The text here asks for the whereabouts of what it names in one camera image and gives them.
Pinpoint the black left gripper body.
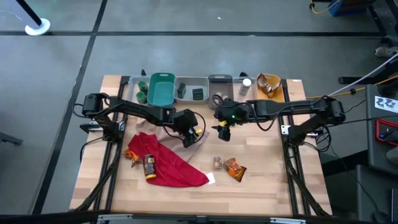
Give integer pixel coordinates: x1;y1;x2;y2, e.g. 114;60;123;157
173;108;200;134

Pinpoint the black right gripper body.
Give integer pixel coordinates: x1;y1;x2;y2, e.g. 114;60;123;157
214;104;248;128

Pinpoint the orange spice packet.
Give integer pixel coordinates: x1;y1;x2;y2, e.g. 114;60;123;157
123;148;141;168
223;157;249;183

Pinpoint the beige cloth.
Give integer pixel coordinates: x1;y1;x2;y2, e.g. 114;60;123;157
135;115;210;163

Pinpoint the dark jar with yellow lid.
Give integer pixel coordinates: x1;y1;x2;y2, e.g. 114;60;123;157
143;154;158;180

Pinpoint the clear plastic bin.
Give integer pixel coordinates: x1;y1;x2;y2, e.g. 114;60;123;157
232;75;259;105
126;75;152;109

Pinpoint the smoky grey plastic bin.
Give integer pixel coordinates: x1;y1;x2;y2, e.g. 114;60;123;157
207;73;234;110

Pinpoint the red cloth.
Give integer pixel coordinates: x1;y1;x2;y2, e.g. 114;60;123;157
127;132;210;189

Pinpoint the white plastic bin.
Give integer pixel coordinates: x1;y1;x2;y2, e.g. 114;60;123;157
173;76;210;105

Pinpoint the teal plastic bin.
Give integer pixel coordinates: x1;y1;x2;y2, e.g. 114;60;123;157
147;72;176;107

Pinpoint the yellow plastic bin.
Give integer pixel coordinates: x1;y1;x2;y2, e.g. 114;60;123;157
255;73;286;103

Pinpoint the black side cabinet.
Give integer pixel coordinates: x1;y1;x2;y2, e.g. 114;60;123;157
365;83;398;175

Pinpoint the red box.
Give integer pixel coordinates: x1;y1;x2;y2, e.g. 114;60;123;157
375;118;398;147

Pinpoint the white marker tag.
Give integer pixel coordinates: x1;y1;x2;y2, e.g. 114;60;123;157
374;95;398;114

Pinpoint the blue box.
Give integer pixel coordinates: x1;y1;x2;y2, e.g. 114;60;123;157
328;0;376;17

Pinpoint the person's shoe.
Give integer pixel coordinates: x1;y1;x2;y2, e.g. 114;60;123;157
374;45;398;58

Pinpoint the black pole with white base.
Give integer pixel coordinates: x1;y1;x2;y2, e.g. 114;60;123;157
9;0;52;37

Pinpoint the grey furniture foot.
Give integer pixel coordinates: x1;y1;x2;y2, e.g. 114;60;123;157
0;131;24;146

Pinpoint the yellow floor cable with plug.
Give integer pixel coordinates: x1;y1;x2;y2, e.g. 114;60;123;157
306;74;398;100

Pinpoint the hanging yellow cable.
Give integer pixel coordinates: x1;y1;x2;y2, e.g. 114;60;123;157
309;0;341;15

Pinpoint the white cable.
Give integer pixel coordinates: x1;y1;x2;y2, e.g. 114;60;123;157
326;53;398;97

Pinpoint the black desk frame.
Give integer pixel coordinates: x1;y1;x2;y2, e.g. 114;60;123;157
338;0;398;85

